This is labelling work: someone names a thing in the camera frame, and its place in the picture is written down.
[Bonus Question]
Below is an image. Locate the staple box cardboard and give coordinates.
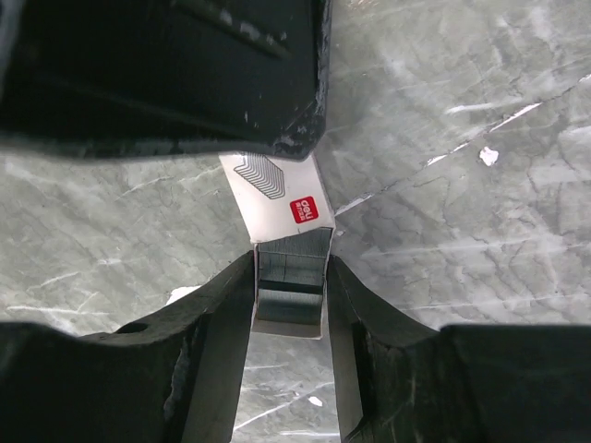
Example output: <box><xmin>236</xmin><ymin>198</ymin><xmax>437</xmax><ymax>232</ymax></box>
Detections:
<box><xmin>219</xmin><ymin>152</ymin><xmax>335</xmax><ymax>244</ymax></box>

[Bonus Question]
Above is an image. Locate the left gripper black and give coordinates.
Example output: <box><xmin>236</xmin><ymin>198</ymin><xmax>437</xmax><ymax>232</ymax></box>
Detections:
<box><xmin>1</xmin><ymin>0</ymin><xmax>332</xmax><ymax>160</ymax></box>

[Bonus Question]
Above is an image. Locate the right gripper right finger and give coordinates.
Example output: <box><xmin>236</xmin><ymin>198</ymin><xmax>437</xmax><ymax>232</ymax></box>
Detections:
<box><xmin>327</xmin><ymin>257</ymin><xmax>590</xmax><ymax>442</ymax></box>

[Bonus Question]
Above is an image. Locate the grey staple strips pile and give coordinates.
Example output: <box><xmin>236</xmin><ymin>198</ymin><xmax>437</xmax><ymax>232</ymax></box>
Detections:
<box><xmin>252</xmin><ymin>227</ymin><xmax>333</xmax><ymax>340</ymax></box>

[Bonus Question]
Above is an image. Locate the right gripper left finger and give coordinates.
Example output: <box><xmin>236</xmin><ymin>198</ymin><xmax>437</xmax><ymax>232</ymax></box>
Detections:
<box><xmin>1</xmin><ymin>254</ymin><xmax>255</xmax><ymax>442</ymax></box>

